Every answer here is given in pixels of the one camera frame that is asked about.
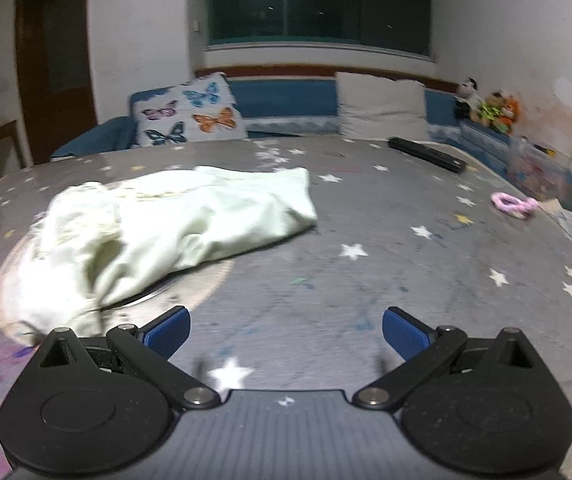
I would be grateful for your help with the light green shirt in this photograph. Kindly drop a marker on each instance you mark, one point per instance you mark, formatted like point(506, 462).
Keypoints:
point(206, 220)

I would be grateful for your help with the panda plush toy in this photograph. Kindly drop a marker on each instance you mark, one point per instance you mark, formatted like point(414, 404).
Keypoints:
point(468, 91)

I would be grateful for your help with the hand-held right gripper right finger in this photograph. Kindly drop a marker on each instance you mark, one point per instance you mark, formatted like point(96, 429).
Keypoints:
point(406, 335)

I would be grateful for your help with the yellow green plush toy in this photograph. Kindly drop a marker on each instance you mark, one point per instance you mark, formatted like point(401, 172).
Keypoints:
point(491, 110)

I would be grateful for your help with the plain grey pillow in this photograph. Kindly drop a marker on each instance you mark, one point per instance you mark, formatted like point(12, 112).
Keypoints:
point(381, 105)

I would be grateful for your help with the brown wooden door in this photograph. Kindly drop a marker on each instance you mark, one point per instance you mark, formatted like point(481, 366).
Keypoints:
point(56, 60)

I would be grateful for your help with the orange plush toy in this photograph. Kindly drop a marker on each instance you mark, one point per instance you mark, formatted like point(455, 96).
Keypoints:
point(511, 110)

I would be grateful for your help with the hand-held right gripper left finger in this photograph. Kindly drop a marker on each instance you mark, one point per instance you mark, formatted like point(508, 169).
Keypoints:
point(168, 333)

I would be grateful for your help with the black remote control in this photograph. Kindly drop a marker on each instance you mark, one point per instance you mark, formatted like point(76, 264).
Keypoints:
point(426, 154)

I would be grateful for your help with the butterfly print pillow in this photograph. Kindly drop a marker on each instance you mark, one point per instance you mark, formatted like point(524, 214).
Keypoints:
point(191, 110)

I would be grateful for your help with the clear plastic toy box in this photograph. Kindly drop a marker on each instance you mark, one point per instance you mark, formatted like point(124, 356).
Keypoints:
point(541, 175)

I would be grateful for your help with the blue sofa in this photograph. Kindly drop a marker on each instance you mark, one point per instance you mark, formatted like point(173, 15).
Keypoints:
point(286, 97)

